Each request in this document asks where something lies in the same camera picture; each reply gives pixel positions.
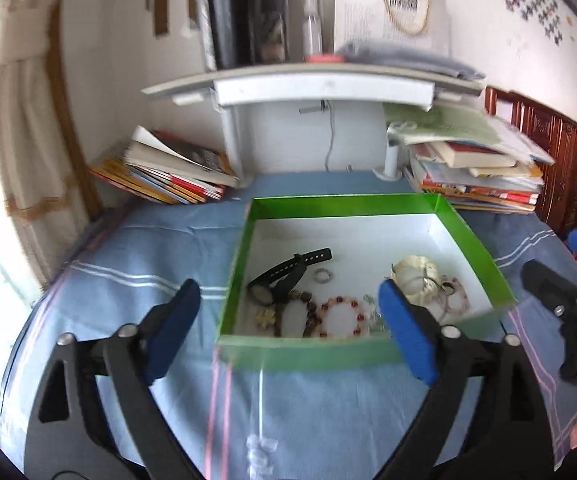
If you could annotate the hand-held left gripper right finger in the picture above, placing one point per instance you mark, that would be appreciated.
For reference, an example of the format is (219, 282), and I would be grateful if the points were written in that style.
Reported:
(406, 332)

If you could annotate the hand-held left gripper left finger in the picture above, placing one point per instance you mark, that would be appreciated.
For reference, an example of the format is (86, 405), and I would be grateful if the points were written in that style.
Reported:
(171, 332)

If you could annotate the silver metal brooch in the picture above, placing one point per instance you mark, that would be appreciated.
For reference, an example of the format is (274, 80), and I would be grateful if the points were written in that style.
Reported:
(374, 315)

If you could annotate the cream curtain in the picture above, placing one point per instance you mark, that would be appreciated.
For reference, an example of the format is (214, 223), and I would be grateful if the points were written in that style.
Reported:
(33, 135)

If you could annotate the checkered wall decoration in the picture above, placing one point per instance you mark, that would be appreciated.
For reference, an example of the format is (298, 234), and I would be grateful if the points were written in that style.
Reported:
(533, 0)

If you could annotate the carved wooden headboard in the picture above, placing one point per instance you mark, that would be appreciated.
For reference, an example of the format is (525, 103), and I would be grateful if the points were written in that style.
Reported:
(558, 160)

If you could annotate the white paper bag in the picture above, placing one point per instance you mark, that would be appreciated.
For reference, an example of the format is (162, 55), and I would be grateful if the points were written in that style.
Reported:
(363, 25)

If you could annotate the blue striped bedsheet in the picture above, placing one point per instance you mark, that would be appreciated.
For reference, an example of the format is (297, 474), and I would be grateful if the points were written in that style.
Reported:
(318, 420)

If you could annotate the green cardboard box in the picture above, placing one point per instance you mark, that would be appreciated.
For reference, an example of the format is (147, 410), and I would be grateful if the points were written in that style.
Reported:
(318, 355)

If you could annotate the grey folded cloth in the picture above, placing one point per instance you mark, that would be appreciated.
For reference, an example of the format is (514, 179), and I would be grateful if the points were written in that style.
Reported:
(418, 60)

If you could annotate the beige pendant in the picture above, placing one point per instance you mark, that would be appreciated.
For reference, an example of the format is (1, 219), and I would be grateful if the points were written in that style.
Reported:
(266, 319)

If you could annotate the stack of mixed books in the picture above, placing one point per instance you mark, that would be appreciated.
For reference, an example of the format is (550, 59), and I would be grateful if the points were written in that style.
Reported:
(478, 170)

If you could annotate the stack of orange books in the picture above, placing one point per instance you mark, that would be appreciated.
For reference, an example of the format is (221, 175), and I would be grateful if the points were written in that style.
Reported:
(168, 180)

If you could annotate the white folding table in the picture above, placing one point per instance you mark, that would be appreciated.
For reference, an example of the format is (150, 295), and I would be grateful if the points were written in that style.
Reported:
(318, 90)

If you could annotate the silver bangle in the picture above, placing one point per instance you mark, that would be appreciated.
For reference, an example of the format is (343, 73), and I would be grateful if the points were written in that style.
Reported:
(421, 280)

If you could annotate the dark upright books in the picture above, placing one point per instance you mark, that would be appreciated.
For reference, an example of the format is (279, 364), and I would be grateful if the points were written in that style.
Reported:
(243, 15)

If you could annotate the clear plastic bottle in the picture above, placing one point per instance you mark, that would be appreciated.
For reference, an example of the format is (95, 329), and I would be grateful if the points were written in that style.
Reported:
(313, 30)

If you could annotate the black wrist watch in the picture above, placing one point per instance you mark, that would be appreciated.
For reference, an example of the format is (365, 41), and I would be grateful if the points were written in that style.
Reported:
(281, 275)

